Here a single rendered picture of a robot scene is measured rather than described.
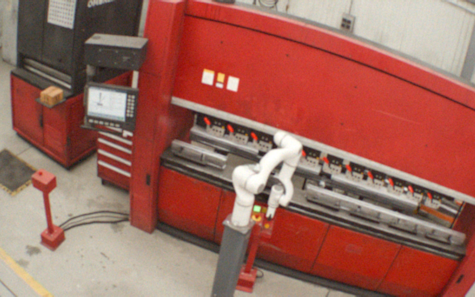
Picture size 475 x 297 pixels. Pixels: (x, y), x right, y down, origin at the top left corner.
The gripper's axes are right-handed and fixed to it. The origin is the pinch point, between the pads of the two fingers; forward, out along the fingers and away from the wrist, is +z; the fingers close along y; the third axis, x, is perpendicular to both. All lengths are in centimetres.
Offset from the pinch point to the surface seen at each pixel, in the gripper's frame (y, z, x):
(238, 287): 13, 82, -8
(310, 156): -39, -39, 20
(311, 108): -44, -78, 11
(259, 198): -28.8, 7.2, -11.3
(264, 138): -45, -41, -19
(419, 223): -20, -11, 136
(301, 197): -34.4, -0.3, 22.3
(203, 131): -83, -7, -75
